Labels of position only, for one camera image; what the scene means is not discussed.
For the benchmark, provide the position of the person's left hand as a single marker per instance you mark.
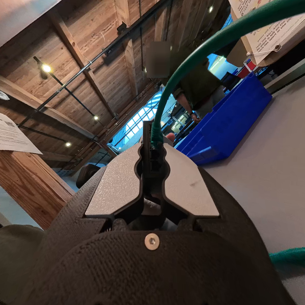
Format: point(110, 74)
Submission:
point(170, 137)

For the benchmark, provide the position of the wooden board with instruction sheet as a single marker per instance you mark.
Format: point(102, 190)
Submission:
point(266, 40)

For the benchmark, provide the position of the black rounded device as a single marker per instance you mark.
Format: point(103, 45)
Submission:
point(87, 174)

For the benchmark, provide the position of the white paper notice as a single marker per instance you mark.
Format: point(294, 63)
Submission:
point(14, 135)

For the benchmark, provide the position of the wooden post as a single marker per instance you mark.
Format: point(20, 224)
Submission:
point(31, 185)

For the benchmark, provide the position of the blue plastic bin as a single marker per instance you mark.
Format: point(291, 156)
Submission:
point(226, 124)

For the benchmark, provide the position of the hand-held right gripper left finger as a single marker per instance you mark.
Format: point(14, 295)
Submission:
point(114, 188)

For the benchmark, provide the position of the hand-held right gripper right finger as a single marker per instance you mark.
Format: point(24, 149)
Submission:
point(188, 188)

